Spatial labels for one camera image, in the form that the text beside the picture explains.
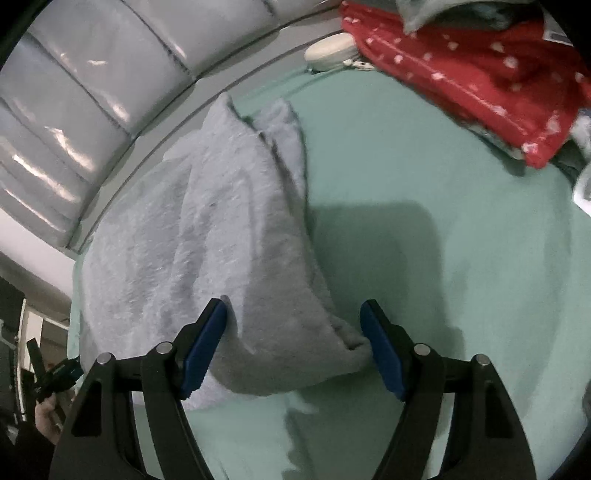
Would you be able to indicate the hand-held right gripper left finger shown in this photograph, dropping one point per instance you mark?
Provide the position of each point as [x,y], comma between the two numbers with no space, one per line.
[205,346]

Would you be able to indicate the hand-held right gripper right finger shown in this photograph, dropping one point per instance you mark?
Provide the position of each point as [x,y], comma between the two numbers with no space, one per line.
[383,346]

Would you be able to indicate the grey fleece garment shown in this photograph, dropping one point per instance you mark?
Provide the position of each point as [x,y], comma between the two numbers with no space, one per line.
[207,254]

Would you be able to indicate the person's left hand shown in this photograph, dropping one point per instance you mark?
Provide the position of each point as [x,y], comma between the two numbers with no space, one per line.
[48,417]

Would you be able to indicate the green bed sheet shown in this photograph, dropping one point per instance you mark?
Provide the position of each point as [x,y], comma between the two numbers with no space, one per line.
[438,230]

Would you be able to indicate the white crumpled cloth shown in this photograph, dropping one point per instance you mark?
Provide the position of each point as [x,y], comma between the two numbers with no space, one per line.
[582,189]

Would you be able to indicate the grey padded headboard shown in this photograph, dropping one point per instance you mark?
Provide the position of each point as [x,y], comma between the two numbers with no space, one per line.
[92,92]

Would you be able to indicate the red dotted blanket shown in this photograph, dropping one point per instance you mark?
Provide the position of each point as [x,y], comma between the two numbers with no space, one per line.
[461,74]

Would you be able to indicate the white round case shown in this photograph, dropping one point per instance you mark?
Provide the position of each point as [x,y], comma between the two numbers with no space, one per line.
[330,50]

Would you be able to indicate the teal blanket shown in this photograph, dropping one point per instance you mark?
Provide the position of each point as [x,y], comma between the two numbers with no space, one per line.
[425,14]

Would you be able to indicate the white fabric label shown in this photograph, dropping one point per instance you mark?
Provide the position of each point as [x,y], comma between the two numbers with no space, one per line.
[558,36]

